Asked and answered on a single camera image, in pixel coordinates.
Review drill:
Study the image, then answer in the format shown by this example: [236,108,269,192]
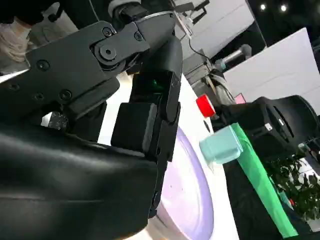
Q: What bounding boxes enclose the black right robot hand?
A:
[0,17,184,240]

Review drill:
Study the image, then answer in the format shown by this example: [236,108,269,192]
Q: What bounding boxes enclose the lilac plate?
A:
[147,124,216,240]

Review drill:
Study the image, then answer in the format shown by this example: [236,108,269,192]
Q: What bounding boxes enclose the person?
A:
[0,0,81,76]

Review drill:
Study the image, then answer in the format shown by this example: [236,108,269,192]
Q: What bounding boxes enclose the pale green mug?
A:
[199,124,244,166]

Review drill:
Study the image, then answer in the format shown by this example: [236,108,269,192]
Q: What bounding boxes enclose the black backdrop cloth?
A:
[214,103,320,240]

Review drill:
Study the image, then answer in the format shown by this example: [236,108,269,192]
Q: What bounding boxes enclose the green cloth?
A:
[231,123,300,238]

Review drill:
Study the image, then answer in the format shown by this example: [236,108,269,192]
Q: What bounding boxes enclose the green leafy plant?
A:
[264,146,320,227]

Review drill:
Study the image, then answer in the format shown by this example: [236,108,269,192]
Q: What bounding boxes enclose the white partition panel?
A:
[222,27,316,104]

